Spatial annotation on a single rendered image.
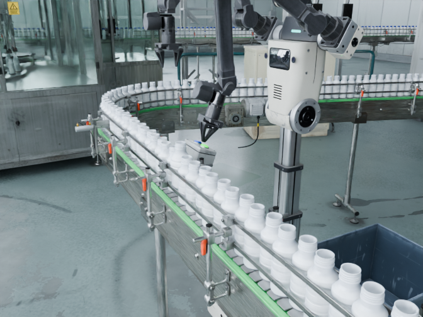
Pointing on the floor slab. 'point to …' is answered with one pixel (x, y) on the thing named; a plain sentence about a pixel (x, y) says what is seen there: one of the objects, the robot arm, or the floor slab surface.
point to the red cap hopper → (185, 29)
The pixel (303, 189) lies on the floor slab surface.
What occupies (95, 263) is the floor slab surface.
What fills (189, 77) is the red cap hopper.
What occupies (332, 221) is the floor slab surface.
